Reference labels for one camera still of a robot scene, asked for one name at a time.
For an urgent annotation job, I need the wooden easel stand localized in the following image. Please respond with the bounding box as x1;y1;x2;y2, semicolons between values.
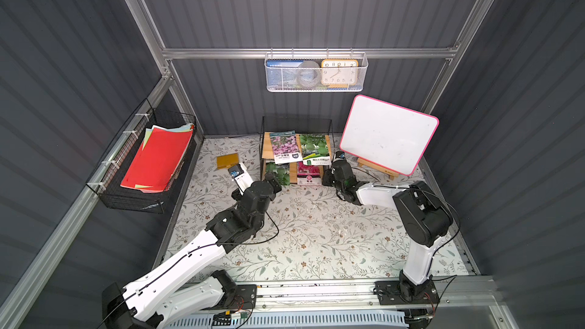
357;158;399;180

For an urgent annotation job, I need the white perforated cable tray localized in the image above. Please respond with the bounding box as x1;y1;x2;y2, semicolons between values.
169;309;408;328

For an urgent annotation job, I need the pink framed whiteboard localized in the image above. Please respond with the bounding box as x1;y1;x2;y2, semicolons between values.
340;94;440;176

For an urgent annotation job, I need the purple flower seed bag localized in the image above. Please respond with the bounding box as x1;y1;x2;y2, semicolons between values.
269;131;303;165

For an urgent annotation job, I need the yellow square clock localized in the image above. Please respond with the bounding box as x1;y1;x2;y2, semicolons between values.
321;59;359;88

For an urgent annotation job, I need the black wire wooden shelf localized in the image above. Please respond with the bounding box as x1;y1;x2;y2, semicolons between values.
260;115;335;185

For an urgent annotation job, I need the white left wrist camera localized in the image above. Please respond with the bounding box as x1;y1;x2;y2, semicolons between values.
228;163;254;194

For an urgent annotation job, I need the black wire wall basket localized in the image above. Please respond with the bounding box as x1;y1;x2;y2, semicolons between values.
86;101;197;214

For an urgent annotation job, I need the dark green seed bag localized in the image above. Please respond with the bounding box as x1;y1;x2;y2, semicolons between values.
266;161;290;186

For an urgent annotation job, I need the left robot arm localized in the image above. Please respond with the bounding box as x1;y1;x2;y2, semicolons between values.
101;173;282;328

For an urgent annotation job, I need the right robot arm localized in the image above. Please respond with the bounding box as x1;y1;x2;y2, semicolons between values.
323;158;455;287

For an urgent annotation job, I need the green plant seed bag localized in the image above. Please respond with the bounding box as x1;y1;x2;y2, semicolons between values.
300;134;332;166

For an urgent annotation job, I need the grey tape roll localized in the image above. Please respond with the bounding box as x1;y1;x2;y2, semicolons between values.
296;60;321;88

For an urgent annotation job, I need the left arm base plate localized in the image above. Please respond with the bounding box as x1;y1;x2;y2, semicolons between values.
213;285;257;312

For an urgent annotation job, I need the white wire hanging basket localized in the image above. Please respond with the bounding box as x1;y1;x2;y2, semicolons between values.
264;52;370;93

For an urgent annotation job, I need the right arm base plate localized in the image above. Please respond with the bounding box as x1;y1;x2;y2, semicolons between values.
373;277;440;306

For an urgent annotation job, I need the blue box in basket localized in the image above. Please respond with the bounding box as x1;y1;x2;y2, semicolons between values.
265;59;303;91

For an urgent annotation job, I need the pink flower seed bag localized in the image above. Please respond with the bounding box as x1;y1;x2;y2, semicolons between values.
296;161;322;186

